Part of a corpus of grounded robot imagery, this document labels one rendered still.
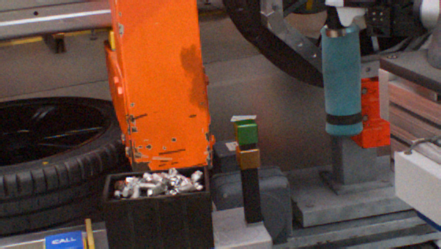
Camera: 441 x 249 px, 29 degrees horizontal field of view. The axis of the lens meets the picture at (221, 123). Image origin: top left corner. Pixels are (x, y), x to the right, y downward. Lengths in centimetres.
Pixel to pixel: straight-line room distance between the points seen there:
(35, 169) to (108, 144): 20
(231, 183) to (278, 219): 14
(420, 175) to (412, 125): 25
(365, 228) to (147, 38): 91
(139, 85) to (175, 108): 9
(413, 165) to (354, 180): 120
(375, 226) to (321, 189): 19
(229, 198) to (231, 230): 33
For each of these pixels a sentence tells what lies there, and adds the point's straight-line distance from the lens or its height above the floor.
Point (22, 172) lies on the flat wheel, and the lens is 198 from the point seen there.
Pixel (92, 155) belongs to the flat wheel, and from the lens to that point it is 203.
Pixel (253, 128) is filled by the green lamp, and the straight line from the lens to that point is 162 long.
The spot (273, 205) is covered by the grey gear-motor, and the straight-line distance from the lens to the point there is 203.
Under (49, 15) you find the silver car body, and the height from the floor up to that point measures 79.
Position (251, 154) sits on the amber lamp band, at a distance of 164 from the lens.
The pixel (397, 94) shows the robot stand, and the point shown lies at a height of 74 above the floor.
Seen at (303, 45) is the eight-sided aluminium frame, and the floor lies 68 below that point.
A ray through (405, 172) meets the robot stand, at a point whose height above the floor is 71.
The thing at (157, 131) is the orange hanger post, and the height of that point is 62.
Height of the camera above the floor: 117
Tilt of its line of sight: 18 degrees down
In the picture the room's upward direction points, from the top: 5 degrees counter-clockwise
